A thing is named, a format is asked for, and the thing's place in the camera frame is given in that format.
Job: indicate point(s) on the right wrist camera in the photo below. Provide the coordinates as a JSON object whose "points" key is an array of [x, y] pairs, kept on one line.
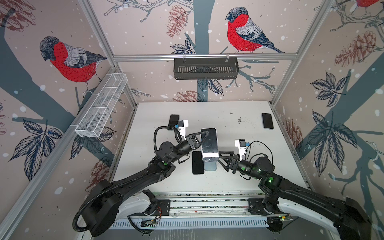
{"points": [[242, 146]]}

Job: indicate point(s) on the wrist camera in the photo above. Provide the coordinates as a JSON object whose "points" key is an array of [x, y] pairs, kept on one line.
{"points": [[181, 126], [242, 146]]}

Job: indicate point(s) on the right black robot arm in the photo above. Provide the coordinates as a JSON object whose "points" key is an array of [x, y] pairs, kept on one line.
{"points": [[345, 218]]}

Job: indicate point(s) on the black hanging basket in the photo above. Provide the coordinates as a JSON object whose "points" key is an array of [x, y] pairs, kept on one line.
{"points": [[206, 69]]}

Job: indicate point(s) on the aluminium mounting rail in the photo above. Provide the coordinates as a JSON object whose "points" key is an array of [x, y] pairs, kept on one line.
{"points": [[190, 205]]}

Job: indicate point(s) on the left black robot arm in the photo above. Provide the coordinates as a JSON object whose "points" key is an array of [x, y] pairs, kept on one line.
{"points": [[109, 202]]}

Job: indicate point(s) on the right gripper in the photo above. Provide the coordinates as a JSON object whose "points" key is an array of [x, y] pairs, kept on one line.
{"points": [[234, 162]]}

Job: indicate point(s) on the black phone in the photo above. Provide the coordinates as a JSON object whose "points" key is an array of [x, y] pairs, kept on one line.
{"points": [[173, 121], [267, 121], [210, 152]]}

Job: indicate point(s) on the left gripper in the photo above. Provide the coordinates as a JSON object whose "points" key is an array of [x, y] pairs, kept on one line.
{"points": [[193, 142]]}

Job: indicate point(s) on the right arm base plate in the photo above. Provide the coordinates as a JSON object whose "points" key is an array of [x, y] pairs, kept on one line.
{"points": [[262, 207]]}

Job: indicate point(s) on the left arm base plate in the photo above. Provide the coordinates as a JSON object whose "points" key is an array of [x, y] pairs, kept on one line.
{"points": [[158, 208]]}

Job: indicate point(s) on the white wire mesh basket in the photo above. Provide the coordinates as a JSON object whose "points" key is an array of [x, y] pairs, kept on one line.
{"points": [[98, 114]]}

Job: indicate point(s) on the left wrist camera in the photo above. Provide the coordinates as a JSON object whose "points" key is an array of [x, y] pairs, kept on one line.
{"points": [[181, 126]]}

